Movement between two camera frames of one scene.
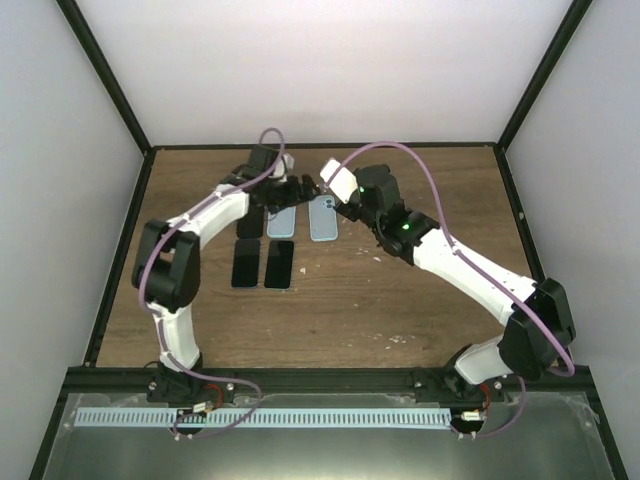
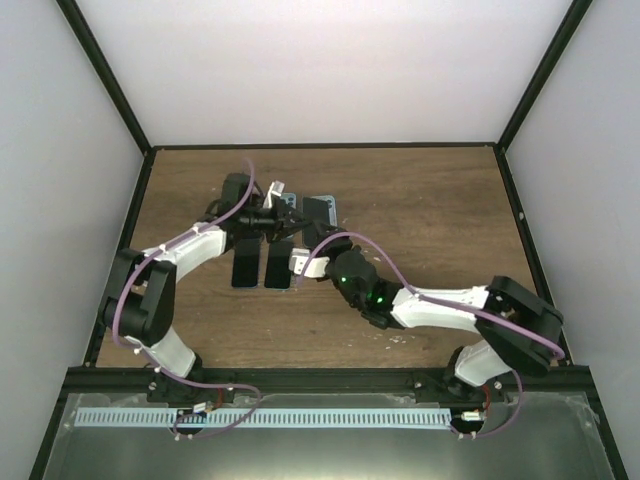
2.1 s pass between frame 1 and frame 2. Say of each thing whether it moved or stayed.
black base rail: stayed
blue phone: stayed
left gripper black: moved
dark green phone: stayed
